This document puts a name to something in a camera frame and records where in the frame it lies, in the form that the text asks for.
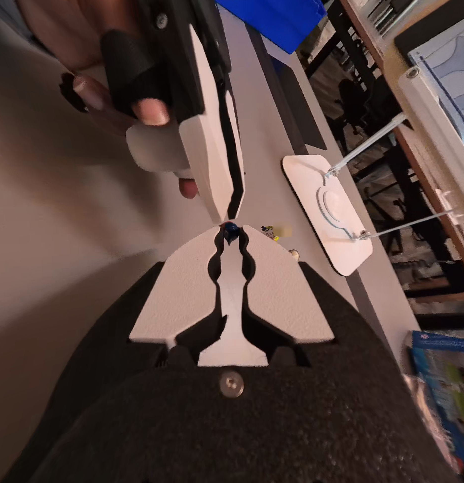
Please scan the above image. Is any blue plastic bin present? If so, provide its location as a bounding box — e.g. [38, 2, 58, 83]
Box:
[217, 0, 328, 55]

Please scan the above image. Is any lego instruction booklet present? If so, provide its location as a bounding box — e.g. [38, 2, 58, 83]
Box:
[409, 30, 464, 144]

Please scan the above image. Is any person's left hand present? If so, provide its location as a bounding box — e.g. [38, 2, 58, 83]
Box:
[17, 0, 198, 199]

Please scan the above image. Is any blue lego set box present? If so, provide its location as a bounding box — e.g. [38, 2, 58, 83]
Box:
[409, 330, 464, 472]

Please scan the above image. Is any black office chair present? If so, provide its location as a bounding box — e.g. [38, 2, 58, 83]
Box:
[334, 76, 376, 136]

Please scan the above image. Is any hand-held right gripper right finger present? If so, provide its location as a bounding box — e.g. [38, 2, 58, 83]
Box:
[236, 225, 336, 349]

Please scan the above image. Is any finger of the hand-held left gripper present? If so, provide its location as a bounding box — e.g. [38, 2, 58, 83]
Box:
[219, 57, 246, 221]
[178, 23, 231, 225]

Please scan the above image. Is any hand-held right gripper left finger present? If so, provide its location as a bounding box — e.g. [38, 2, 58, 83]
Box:
[129, 227, 231, 348]

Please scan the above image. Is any white booklet stand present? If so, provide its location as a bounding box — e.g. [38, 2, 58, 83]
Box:
[283, 113, 464, 277]

